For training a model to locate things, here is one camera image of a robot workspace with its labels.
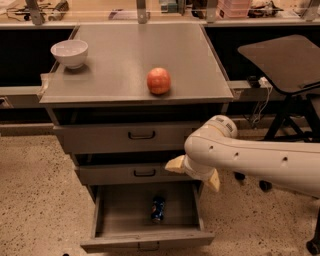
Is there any blue pepsi can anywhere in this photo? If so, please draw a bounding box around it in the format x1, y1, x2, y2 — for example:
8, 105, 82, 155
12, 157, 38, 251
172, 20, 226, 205
151, 196, 165, 223

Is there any grey metal bracket middle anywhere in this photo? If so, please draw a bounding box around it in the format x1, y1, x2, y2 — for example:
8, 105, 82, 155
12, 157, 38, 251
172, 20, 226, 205
136, 0, 149, 24

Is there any pink plastic storage box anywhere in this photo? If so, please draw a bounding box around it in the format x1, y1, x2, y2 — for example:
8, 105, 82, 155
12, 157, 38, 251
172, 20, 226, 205
217, 0, 251, 19

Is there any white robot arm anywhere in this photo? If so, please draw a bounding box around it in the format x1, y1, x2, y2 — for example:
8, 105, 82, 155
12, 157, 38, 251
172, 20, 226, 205
165, 115, 320, 197

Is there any grey middle drawer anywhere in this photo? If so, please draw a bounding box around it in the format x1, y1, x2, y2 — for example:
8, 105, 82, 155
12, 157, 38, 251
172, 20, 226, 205
77, 163, 191, 185

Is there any grey metal bracket left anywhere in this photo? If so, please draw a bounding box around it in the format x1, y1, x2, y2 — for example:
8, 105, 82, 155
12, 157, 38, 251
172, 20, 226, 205
25, 0, 45, 25

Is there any grey metal bracket right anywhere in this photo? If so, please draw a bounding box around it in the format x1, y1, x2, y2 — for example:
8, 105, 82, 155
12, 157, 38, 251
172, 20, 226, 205
206, 0, 218, 23

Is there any black office chair base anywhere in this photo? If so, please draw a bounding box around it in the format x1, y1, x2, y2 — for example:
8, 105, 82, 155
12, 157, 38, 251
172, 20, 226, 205
233, 93, 320, 256

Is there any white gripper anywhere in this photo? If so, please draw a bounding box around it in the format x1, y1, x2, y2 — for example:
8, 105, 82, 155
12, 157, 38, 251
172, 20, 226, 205
165, 155, 220, 192

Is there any grey metal bracket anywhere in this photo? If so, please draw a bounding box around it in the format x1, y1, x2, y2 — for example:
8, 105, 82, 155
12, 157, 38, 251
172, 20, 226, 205
25, 0, 45, 25
206, 0, 218, 23
136, 0, 149, 24

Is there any dark side table with stand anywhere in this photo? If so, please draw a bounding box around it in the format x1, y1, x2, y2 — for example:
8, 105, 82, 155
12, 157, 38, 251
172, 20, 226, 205
238, 35, 320, 142

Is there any grey open bottom drawer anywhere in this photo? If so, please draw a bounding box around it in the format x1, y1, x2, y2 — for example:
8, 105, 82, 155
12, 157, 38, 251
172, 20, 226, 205
81, 181, 214, 253

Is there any white bowl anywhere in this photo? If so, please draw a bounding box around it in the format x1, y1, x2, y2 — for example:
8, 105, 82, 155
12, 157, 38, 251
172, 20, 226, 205
50, 40, 88, 69

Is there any white power adapter with cable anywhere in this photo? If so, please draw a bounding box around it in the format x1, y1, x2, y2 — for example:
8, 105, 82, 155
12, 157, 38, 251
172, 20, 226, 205
249, 77, 273, 128

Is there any grey top drawer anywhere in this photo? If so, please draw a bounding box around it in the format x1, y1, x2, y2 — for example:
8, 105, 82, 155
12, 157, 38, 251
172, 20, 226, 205
54, 121, 203, 154

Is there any red apple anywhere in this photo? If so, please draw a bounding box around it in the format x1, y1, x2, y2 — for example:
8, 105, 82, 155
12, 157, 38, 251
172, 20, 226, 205
147, 67, 171, 95

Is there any grey drawer cabinet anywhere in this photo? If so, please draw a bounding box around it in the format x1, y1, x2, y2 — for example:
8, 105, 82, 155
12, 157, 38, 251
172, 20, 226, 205
38, 22, 234, 201

